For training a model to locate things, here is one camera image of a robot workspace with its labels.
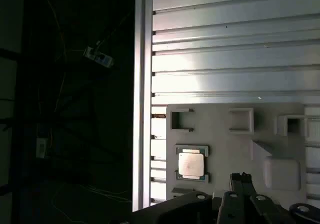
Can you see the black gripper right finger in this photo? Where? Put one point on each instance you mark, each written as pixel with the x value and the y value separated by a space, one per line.
pixel 265 209

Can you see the silver CPU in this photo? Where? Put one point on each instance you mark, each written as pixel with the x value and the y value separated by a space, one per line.
pixel 191 162

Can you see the small white electrical box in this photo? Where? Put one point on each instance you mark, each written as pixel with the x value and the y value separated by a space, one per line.
pixel 98 57
pixel 41 148

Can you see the grey parts rack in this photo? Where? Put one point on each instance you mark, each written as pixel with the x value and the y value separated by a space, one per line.
pixel 225 146

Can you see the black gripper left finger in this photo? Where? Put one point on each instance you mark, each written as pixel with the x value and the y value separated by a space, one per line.
pixel 232 209

